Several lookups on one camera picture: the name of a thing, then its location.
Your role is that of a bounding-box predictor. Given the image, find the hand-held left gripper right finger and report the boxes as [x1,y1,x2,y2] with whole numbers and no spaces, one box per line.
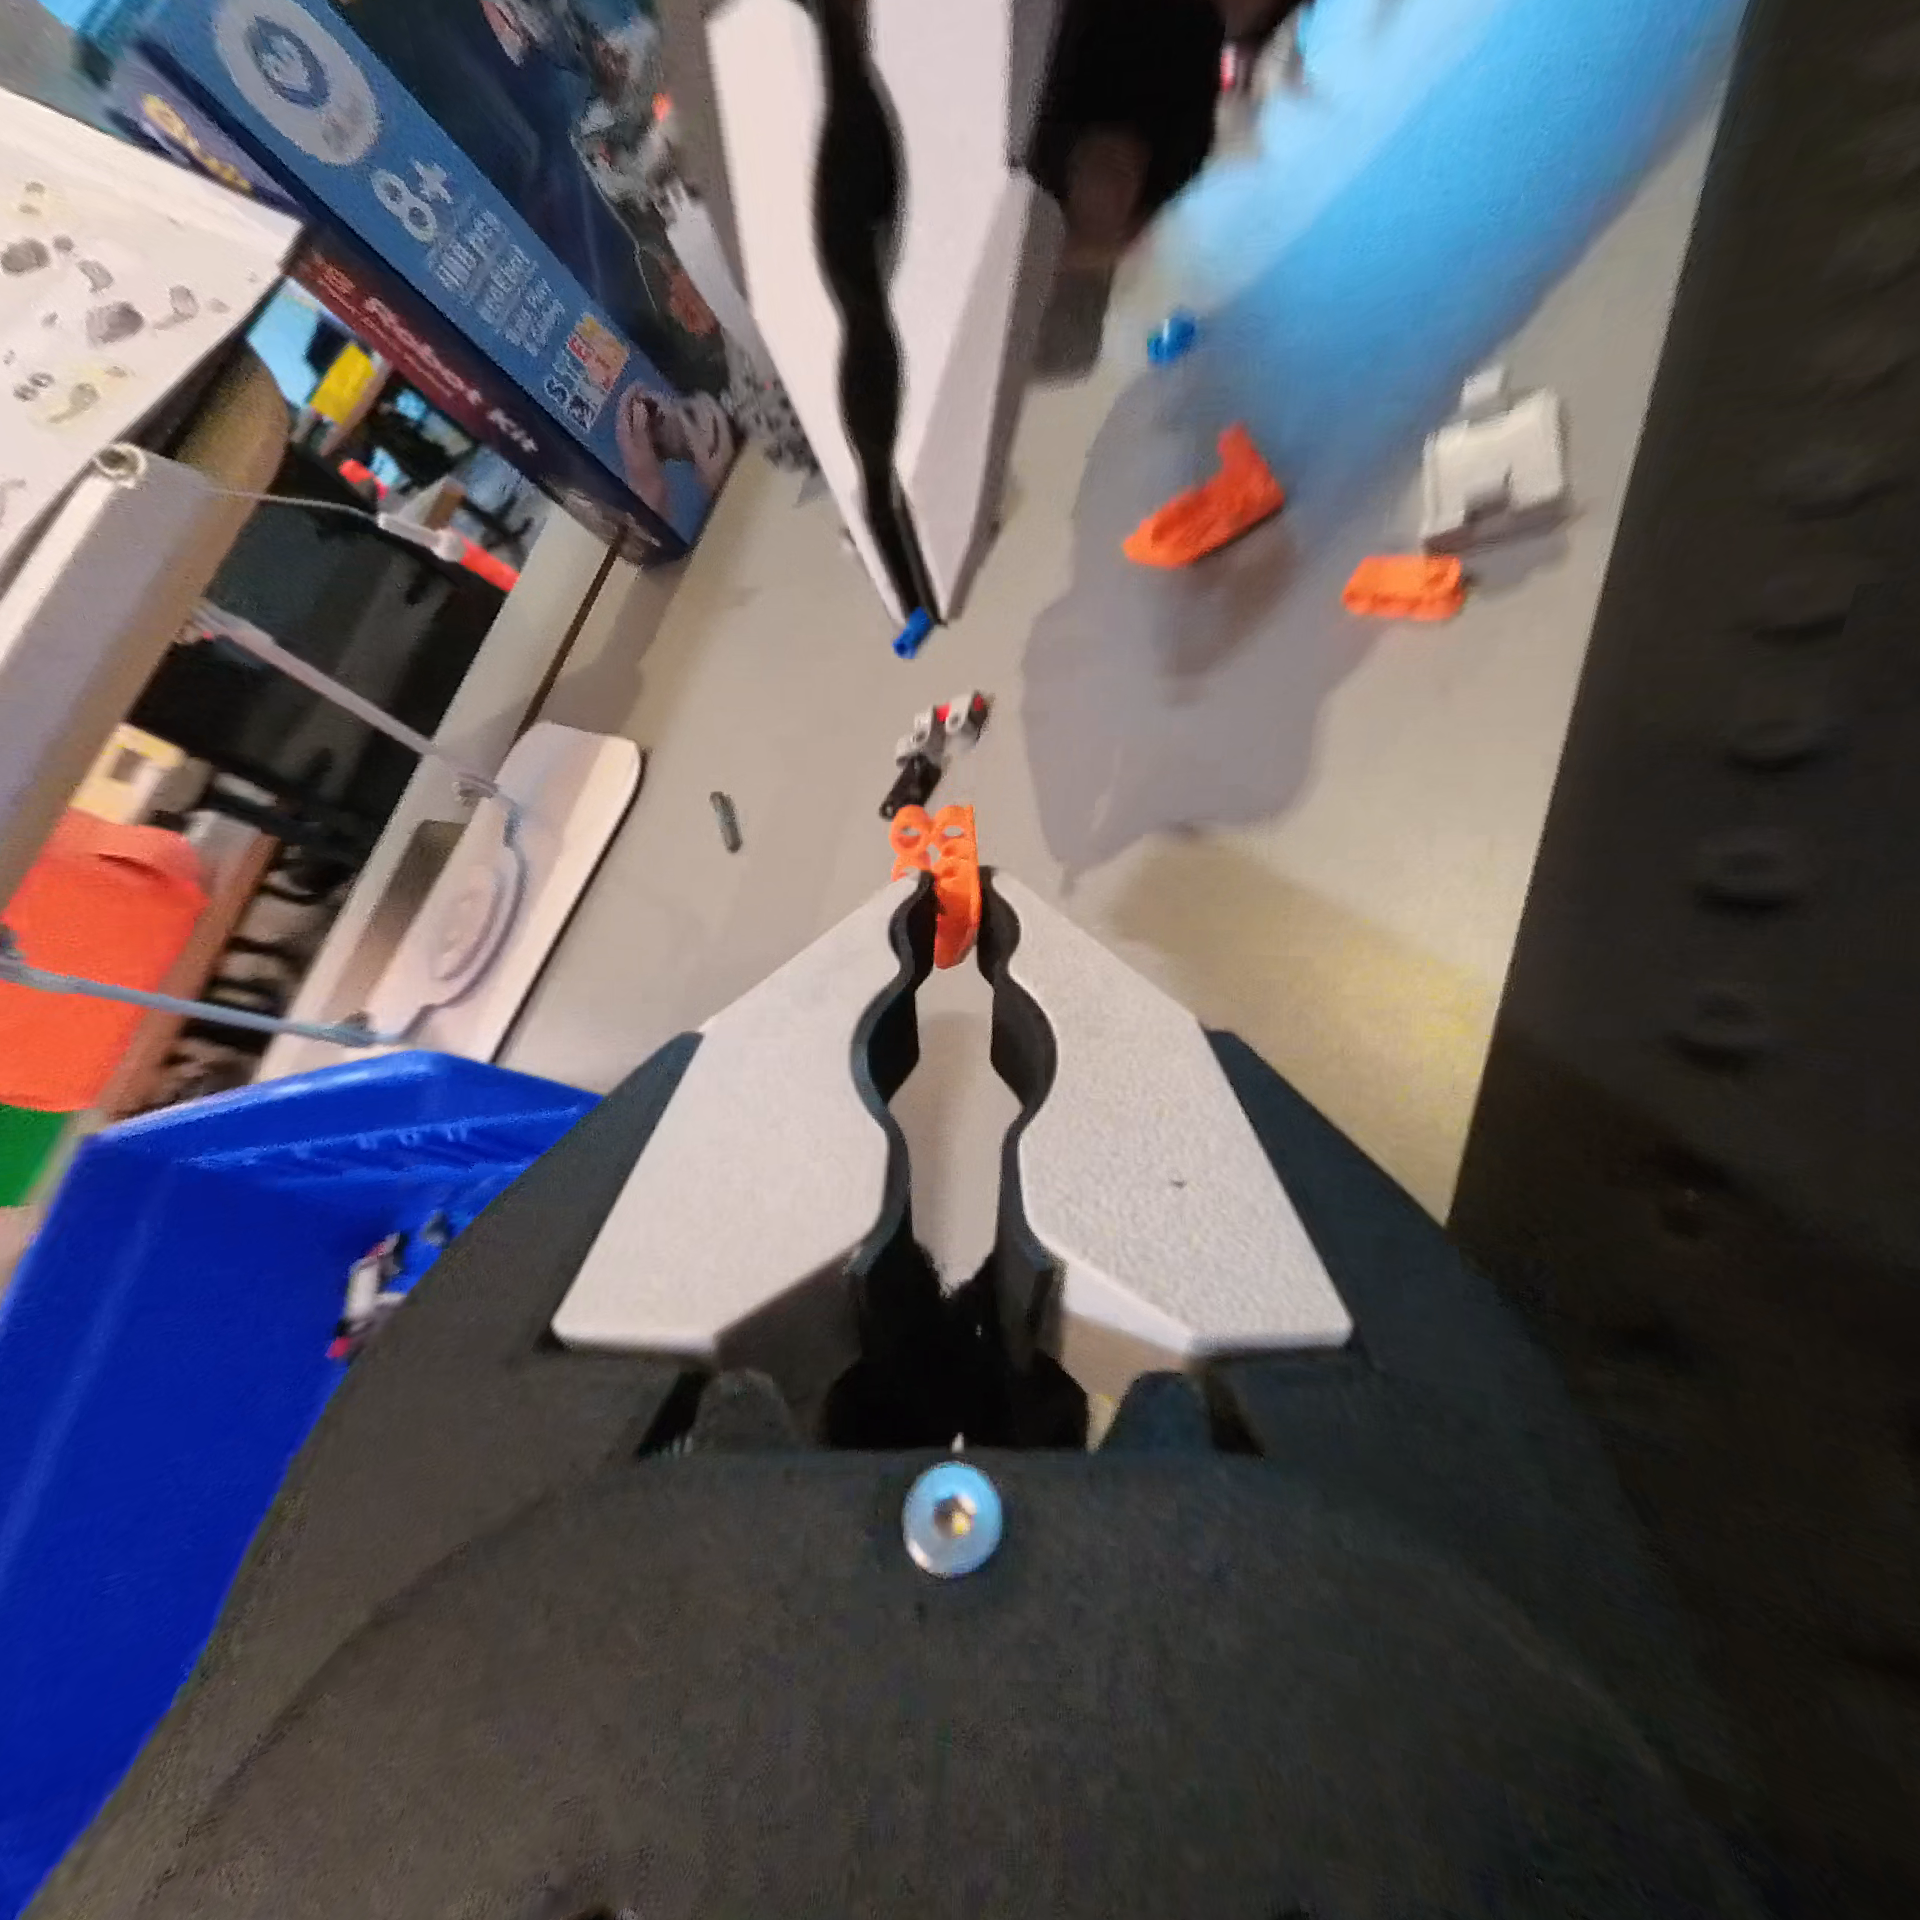
[979,868,1359,1369]

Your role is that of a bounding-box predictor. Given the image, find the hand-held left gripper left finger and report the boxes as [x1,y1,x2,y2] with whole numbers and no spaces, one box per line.
[549,874,936,1369]

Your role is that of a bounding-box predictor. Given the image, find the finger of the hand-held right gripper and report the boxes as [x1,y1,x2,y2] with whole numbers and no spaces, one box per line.
[867,0,1062,624]
[702,0,918,624]

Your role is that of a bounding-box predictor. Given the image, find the orange wing panel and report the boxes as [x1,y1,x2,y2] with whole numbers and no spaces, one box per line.
[1119,422,1290,572]

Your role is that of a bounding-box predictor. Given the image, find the orange brick connector piece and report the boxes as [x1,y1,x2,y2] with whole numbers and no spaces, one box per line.
[887,800,993,971]

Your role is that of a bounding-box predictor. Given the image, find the person's right hand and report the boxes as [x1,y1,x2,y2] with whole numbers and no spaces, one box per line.
[1069,131,1161,253]

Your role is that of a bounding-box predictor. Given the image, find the robot kit box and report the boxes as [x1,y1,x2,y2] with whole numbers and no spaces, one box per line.
[103,0,785,566]

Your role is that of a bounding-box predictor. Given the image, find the small loose brick parts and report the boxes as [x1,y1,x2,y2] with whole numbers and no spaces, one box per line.
[327,1221,455,1361]

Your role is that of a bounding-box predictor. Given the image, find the grey flat brick piece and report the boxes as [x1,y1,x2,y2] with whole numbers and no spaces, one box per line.
[1416,365,1573,552]

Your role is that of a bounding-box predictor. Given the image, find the small orange brick piece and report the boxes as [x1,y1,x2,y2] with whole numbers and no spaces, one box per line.
[1339,550,1470,626]

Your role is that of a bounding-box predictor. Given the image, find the blue plastic bin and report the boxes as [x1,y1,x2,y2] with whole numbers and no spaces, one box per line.
[0,1047,605,1920]

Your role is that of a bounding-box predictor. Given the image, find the dark perforated panel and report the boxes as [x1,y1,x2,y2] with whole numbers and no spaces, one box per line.
[1443,0,1920,1920]

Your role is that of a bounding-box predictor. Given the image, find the open instruction booklet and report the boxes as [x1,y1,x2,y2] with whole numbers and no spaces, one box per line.
[0,86,304,575]

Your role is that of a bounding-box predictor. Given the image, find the orange plastic container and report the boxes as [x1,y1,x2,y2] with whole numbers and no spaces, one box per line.
[0,813,207,1115]

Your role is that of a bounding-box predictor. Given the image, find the white pin on wire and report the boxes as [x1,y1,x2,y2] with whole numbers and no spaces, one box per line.
[97,446,462,559]

